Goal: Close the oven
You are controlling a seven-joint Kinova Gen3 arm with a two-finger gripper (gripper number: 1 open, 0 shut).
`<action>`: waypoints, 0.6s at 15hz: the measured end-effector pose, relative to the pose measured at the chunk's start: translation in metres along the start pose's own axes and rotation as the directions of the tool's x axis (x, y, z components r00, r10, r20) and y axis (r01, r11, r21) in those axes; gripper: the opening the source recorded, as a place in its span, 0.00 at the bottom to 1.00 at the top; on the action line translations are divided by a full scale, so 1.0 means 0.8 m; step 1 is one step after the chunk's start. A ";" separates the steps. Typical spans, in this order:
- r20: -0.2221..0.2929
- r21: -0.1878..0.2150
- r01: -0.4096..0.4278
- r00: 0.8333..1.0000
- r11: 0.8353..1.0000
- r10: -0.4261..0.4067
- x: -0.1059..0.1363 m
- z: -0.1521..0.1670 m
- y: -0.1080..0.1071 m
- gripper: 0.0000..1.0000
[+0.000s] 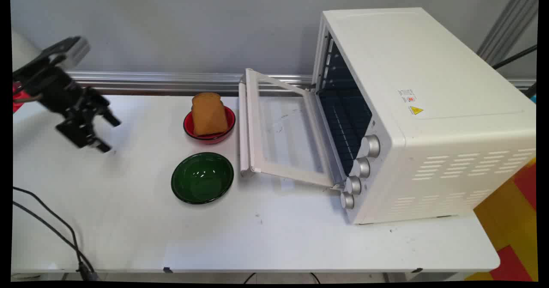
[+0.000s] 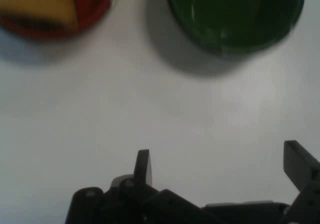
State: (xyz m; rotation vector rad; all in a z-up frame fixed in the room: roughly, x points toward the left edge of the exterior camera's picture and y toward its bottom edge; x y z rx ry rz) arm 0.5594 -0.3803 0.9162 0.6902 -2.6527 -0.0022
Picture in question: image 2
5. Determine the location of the green bowl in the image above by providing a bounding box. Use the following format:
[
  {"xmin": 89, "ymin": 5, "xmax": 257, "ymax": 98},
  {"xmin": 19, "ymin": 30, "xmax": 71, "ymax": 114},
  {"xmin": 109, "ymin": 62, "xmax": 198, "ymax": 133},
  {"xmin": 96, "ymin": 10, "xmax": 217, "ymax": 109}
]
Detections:
[{"xmin": 164, "ymin": 0, "xmax": 306, "ymax": 55}]

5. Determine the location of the yellow sponge block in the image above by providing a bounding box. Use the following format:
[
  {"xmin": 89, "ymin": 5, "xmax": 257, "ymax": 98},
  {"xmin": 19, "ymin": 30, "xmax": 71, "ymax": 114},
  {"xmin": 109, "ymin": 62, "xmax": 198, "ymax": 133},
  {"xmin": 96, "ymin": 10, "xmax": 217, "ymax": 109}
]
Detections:
[{"xmin": 0, "ymin": 0, "xmax": 80, "ymax": 31}]

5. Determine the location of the red bowl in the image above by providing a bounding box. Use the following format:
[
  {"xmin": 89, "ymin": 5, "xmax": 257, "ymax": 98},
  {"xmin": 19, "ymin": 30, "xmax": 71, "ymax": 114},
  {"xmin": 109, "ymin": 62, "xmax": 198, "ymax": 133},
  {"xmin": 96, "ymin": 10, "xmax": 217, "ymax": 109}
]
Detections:
[{"xmin": 0, "ymin": 0, "xmax": 121, "ymax": 41}]

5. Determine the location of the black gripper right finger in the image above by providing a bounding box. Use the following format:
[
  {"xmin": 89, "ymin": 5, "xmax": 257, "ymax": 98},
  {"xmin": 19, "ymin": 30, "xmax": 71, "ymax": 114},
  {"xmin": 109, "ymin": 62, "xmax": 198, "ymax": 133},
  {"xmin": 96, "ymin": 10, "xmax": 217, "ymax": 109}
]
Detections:
[{"xmin": 283, "ymin": 140, "xmax": 320, "ymax": 224}]

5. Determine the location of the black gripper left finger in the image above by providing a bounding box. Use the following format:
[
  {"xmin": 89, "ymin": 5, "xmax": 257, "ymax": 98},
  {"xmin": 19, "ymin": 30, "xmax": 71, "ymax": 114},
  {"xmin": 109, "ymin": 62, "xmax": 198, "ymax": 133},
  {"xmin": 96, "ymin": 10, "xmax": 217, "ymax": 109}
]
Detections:
[{"xmin": 65, "ymin": 149, "xmax": 201, "ymax": 224}]

